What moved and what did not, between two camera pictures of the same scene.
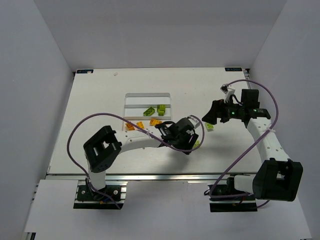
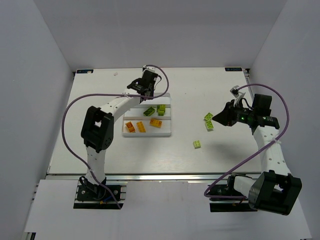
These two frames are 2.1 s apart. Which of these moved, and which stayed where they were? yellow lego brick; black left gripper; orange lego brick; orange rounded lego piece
Moved: black left gripper
Stayed: yellow lego brick; orange rounded lego piece; orange lego brick
